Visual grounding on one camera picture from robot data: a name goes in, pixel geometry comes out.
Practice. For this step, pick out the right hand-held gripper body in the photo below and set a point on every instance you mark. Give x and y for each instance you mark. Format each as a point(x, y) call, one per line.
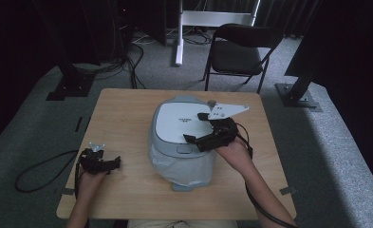
point(223, 134)

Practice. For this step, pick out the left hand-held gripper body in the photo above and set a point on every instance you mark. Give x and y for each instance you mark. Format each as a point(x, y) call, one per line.
point(94, 163)

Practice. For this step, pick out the person's left hand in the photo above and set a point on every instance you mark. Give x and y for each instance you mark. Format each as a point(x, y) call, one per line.
point(89, 182)

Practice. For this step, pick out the person's right hand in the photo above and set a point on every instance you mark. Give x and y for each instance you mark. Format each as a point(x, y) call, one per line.
point(236, 155)

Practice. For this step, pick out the white plastic bin liner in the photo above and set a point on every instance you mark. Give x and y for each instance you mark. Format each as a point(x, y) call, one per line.
point(184, 167)

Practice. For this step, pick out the grey tape piece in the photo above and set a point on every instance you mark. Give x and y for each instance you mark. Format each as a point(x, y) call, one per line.
point(68, 191)
point(288, 190)

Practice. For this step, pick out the black tape strips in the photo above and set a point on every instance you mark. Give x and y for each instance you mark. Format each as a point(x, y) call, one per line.
point(78, 124)

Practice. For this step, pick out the black folding chair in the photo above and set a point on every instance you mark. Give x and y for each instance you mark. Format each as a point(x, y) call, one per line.
point(234, 57)

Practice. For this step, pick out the person's light trousers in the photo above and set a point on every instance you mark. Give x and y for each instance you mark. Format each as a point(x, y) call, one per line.
point(181, 224)

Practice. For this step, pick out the black curtain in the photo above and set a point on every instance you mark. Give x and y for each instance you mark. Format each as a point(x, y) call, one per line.
point(348, 63)

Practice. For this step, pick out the white metal frame stand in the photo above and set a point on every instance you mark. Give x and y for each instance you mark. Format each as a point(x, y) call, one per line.
point(179, 41)

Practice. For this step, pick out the black stand with base plate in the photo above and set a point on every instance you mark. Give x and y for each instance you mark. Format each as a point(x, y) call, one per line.
point(71, 84)
point(296, 93)

